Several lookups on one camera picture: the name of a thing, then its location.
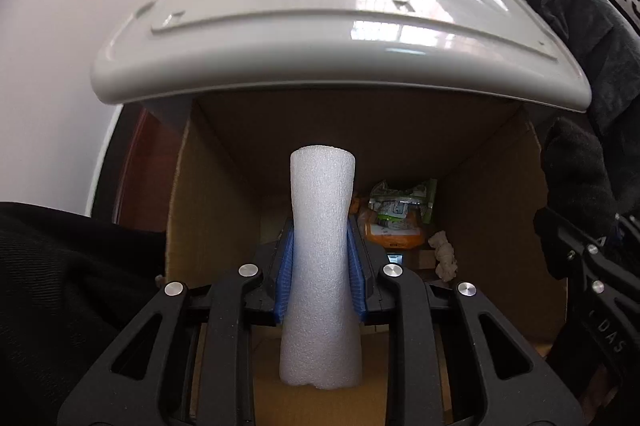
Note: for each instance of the person's right forearm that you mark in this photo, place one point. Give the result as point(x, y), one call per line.
point(575, 6)

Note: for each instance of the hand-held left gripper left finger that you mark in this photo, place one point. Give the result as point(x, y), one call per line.
point(285, 276)

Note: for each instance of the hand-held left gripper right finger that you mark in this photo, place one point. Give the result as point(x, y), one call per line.
point(356, 281)

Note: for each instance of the person's right hand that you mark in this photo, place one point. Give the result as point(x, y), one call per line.
point(607, 381)

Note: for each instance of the white plastic table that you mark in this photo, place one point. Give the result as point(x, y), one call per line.
point(300, 31)

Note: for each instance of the white foam tube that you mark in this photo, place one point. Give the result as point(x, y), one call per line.
point(320, 206)

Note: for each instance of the orange snack packet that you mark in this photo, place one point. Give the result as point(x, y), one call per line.
point(390, 236)

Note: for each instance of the white tissue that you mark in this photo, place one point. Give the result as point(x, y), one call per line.
point(445, 256)

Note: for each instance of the reddish brown wooden panel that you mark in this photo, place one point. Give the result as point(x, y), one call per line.
point(145, 166)

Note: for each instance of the green snack wrapper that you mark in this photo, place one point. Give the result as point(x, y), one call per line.
point(400, 198)

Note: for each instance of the brown cardboard box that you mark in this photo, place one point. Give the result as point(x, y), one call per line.
point(225, 216)

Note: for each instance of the person's black clothing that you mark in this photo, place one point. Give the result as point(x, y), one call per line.
point(60, 306)

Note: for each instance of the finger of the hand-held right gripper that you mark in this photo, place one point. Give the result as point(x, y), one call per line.
point(580, 256)
point(625, 238)

